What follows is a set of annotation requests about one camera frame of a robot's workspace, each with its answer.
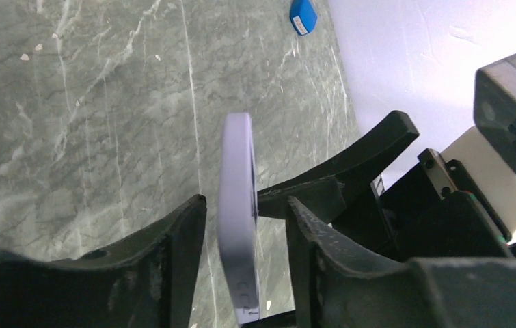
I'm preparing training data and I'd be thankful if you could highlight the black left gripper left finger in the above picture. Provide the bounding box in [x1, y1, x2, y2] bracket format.
[0, 195, 207, 327]

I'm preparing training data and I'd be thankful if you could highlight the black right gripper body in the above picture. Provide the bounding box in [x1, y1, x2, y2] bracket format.
[332, 148, 511, 262]

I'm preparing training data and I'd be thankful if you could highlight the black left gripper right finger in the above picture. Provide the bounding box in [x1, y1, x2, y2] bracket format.
[286, 197, 516, 327]

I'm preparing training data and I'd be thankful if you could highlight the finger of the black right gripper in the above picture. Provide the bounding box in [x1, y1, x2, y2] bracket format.
[258, 178, 347, 223]
[281, 111, 420, 210]

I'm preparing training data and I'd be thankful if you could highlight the lilac phone case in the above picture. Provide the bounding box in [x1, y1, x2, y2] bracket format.
[217, 112, 260, 326]

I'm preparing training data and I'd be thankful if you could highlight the small blue box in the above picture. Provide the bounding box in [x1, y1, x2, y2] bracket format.
[289, 0, 318, 36]

